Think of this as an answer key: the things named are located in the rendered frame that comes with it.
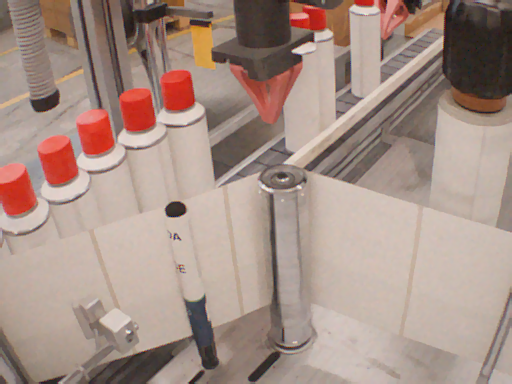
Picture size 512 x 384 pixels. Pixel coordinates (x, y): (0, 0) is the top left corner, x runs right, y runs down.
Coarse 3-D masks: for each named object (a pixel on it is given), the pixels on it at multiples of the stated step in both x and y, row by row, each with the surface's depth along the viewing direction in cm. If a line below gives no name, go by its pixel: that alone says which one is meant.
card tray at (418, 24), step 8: (440, 0) 149; (432, 8) 144; (440, 8) 150; (416, 16) 136; (424, 16) 141; (432, 16) 146; (440, 16) 147; (408, 24) 133; (416, 24) 137; (424, 24) 141; (432, 24) 141; (440, 24) 141; (408, 32) 134; (416, 32) 135
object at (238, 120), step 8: (432, 0) 118; (416, 8) 112; (424, 8) 115; (408, 16) 108; (400, 24) 106; (344, 48) 92; (336, 56) 89; (344, 56) 90; (336, 64) 89; (240, 112) 74; (248, 112) 74; (256, 112) 75; (232, 120) 72; (240, 120) 73; (248, 120) 74; (216, 128) 71; (224, 128) 71; (232, 128) 72; (216, 136) 70; (224, 136) 71
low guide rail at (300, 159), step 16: (432, 48) 103; (416, 64) 98; (400, 80) 93; (368, 96) 86; (384, 96) 89; (352, 112) 82; (368, 112) 86; (336, 128) 78; (320, 144) 76; (288, 160) 72; (304, 160) 74
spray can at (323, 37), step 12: (312, 12) 72; (324, 12) 73; (312, 24) 73; (324, 24) 74; (324, 36) 74; (324, 48) 75; (324, 60) 76; (324, 72) 77; (324, 84) 78; (324, 96) 79; (324, 108) 80; (324, 120) 81
